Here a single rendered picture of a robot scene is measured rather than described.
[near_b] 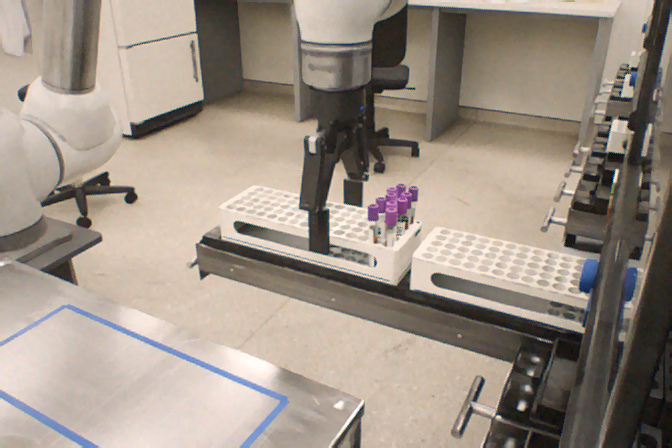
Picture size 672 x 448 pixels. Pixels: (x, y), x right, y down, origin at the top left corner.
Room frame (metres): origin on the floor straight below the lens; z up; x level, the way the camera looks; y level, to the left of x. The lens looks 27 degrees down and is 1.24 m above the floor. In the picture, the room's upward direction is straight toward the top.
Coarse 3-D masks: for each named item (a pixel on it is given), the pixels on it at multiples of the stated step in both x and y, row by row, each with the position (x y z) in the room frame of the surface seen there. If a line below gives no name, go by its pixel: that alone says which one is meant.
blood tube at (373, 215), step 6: (372, 204) 0.69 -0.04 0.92; (372, 210) 0.68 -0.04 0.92; (372, 216) 0.68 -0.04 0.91; (378, 216) 0.68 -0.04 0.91; (372, 222) 0.68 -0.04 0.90; (372, 228) 0.68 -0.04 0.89; (372, 234) 0.68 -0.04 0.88; (372, 240) 0.68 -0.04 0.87; (372, 258) 0.68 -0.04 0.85; (372, 264) 0.68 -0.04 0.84
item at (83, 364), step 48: (0, 288) 0.64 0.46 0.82; (48, 288) 0.64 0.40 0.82; (0, 336) 0.54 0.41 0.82; (48, 336) 0.54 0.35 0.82; (96, 336) 0.54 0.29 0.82; (144, 336) 0.54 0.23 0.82; (192, 336) 0.54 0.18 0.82; (0, 384) 0.46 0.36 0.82; (48, 384) 0.46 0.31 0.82; (96, 384) 0.46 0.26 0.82; (144, 384) 0.46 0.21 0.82; (192, 384) 0.46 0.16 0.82; (240, 384) 0.46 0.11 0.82; (288, 384) 0.46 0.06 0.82; (0, 432) 0.39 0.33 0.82; (48, 432) 0.39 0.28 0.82; (96, 432) 0.39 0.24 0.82; (144, 432) 0.39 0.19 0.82; (192, 432) 0.40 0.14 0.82; (240, 432) 0.40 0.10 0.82; (288, 432) 0.40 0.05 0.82; (336, 432) 0.40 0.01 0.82
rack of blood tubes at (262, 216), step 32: (256, 192) 0.85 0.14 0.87; (288, 192) 0.85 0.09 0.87; (224, 224) 0.79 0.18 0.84; (256, 224) 0.76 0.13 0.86; (288, 224) 0.74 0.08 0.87; (352, 224) 0.74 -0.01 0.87; (416, 224) 0.74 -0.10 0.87; (288, 256) 0.73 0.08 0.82; (320, 256) 0.71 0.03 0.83; (352, 256) 0.71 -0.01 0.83; (384, 256) 0.67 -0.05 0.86
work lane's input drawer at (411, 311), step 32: (224, 256) 0.77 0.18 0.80; (256, 256) 0.75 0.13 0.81; (288, 288) 0.72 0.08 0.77; (320, 288) 0.69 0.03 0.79; (352, 288) 0.67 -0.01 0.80; (384, 288) 0.66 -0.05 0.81; (384, 320) 0.65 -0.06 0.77; (416, 320) 0.63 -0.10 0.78; (448, 320) 0.61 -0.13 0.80; (480, 320) 0.59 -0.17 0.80; (512, 320) 0.58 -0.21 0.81; (480, 352) 0.59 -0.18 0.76; (512, 352) 0.57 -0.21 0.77
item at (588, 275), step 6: (588, 258) 0.43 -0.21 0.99; (588, 264) 0.42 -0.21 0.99; (594, 264) 0.41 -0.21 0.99; (582, 270) 0.41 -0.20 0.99; (588, 270) 0.41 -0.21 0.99; (594, 270) 0.41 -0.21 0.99; (582, 276) 0.41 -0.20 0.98; (588, 276) 0.41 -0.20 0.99; (594, 276) 0.41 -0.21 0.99; (582, 282) 0.41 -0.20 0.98; (588, 282) 0.41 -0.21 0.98; (594, 282) 0.40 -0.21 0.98; (582, 288) 0.41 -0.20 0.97; (588, 288) 0.41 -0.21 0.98
